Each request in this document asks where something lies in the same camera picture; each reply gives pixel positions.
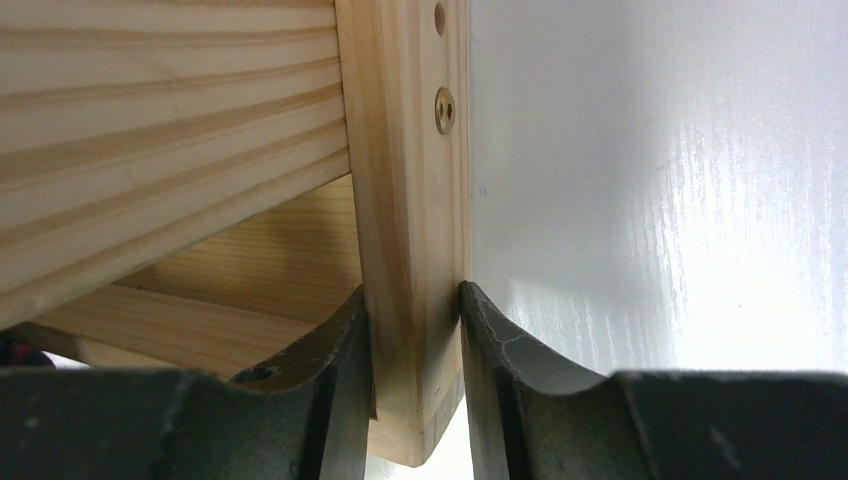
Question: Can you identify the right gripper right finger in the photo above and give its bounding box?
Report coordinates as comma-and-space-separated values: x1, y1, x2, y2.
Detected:
458, 281, 847, 479

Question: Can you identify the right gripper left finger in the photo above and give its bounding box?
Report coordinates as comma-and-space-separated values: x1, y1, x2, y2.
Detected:
1, 290, 371, 479

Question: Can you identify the wooden hanger rack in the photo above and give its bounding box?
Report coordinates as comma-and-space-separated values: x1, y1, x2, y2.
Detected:
1, 1, 470, 467

